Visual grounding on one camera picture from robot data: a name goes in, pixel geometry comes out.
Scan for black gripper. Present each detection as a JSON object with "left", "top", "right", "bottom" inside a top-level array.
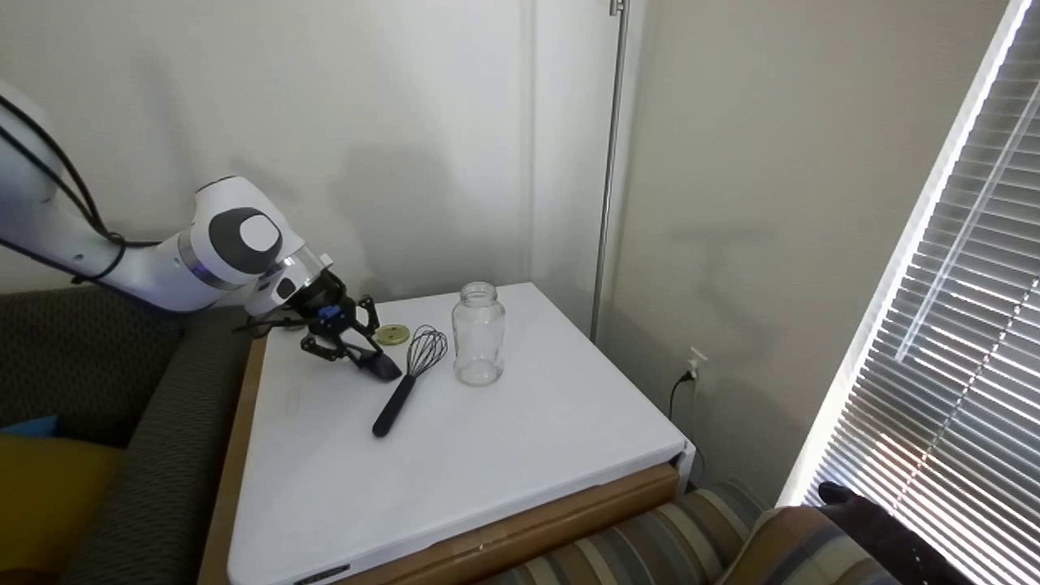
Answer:
[{"left": 294, "top": 270, "right": 379, "bottom": 359}]

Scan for dark blue spatula spoon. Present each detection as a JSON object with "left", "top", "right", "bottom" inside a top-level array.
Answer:
[{"left": 347, "top": 343, "right": 400, "bottom": 379}]

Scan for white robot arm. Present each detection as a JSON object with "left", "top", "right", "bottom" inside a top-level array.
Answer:
[{"left": 0, "top": 87, "right": 384, "bottom": 370}]

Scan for yellow jar lid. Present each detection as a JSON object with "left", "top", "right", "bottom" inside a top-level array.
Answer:
[{"left": 374, "top": 326, "right": 410, "bottom": 348}]

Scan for clear glass jar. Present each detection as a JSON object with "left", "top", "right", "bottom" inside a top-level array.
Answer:
[{"left": 451, "top": 281, "right": 502, "bottom": 386}]

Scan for grey sofa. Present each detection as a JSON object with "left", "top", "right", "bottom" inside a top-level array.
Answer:
[{"left": 0, "top": 290, "right": 251, "bottom": 585}]

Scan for blue cushion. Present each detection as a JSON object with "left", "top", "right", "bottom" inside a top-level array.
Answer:
[{"left": 0, "top": 417, "right": 58, "bottom": 438}]

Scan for mustard yellow cushion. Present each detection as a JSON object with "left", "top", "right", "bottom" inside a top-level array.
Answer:
[{"left": 0, "top": 435, "right": 124, "bottom": 580}]

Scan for white corner pipe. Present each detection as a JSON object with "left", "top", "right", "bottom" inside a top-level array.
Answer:
[{"left": 588, "top": 0, "right": 628, "bottom": 341}]

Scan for striped armchair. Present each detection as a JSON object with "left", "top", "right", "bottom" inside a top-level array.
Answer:
[{"left": 473, "top": 485, "right": 977, "bottom": 585}]

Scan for white window blinds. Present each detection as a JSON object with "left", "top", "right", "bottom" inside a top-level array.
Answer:
[{"left": 779, "top": 0, "right": 1040, "bottom": 585}]

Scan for black wire whisk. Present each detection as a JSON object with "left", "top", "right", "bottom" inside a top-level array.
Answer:
[{"left": 369, "top": 326, "right": 449, "bottom": 438}]

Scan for wall outlet with plug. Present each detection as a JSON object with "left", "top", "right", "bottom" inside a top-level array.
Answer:
[{"left": 667, "top": 343, "right": 709, "bottom": 418}]

